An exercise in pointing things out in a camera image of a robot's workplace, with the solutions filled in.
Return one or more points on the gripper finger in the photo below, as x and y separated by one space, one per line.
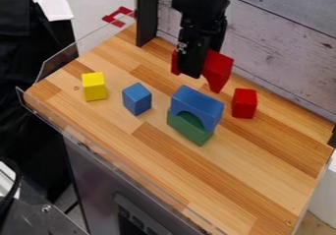
192 60

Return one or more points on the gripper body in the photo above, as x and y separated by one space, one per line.
202 27

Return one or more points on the red arch block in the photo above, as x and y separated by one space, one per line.
218 69

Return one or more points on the blue arch block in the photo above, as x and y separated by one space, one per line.
197 102

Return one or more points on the red cube block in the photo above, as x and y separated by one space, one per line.
244 103

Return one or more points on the blue cube block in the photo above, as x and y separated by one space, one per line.
137 98

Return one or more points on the green arch block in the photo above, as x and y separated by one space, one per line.
189 131

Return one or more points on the yellow cube block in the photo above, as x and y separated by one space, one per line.
94 86

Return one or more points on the grey metal cabinet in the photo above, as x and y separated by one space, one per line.
103 193

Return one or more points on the black upright post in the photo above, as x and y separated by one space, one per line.
146 14

